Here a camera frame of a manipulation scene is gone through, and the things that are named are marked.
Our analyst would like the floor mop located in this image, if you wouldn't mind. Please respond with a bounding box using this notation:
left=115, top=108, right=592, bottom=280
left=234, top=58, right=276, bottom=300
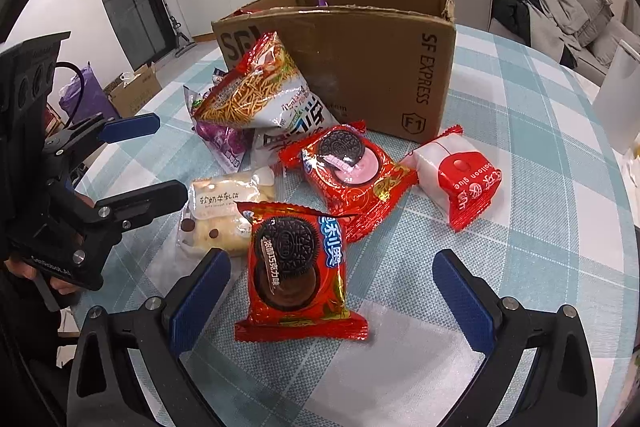
left=167, top=14, right=193, bottom=58

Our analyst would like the dark jacket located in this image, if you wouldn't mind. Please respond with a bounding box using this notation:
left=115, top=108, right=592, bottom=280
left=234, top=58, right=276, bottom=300
left=492, top=0, right=538, bottom=45

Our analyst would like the cream bread packet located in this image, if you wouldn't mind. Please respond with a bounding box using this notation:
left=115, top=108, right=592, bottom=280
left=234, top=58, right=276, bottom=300
left=177, top=167, right=276, bottom=258

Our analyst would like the white waste bin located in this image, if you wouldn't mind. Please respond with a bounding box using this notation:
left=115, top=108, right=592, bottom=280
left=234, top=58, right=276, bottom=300
left=592, top=39, right=640, bottom=155

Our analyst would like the purple plastic bag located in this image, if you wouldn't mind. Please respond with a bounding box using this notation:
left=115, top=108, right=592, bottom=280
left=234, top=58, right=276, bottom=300
left=59, top=64, right=118, bottom=128

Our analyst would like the grey hoodie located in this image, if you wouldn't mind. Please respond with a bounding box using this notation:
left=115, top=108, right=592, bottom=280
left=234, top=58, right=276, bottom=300
left=530, top=0, right=616, bottom=52

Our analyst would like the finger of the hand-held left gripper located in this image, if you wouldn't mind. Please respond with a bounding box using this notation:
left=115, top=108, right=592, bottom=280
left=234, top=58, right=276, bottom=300
left=42, top=113, right=162, bottom=158
left=75, top=179, right=190, bottom=253

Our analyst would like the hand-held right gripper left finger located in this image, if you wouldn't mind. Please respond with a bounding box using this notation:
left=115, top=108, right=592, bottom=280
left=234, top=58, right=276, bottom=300
left=66, top=248, right=233, bottom=427

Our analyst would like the small cardboard box orange print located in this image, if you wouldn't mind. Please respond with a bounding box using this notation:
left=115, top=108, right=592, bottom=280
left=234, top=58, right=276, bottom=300
left=102, top=63, right=163, bottom=118

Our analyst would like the person's left hand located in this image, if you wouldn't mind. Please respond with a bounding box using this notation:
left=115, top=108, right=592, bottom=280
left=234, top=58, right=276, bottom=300
left=4, top=256, right=81, bottom=298

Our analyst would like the red white noodle snack bag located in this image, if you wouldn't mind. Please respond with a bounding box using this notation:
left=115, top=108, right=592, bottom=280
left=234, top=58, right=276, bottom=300
left=192, top=31, right=341, bottom=152

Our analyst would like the white packet red band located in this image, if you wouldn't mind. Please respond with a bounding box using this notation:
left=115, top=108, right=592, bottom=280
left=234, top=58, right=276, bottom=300
left=400, top=124, right=502, bottom=233

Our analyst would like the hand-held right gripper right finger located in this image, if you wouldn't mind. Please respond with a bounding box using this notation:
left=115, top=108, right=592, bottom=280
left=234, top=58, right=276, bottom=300
left=432, top=249, right=598, bottom=427

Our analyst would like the large brown cardboard box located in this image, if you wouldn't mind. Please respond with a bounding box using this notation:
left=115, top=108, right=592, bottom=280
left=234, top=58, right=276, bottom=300
left=211, top=0, right=457, bottom=142

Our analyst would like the purple snack bag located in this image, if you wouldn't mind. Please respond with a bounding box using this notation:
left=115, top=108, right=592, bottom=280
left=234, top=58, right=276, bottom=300
left=182, top=69, right=256, bottom=172

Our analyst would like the red chocolate cookie packet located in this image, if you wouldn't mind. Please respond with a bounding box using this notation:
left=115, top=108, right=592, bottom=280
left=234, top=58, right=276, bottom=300
left=234, top=202, right=370, bottom=343

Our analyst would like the red pink-cream cookie packet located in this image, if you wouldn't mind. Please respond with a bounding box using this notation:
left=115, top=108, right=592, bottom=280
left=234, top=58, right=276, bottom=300
left=278, top=121, right=418, bottom=244

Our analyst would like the grey sofa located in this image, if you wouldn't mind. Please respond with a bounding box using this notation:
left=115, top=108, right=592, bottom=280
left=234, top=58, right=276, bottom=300
left=452, top=0, right=640, bottom=88

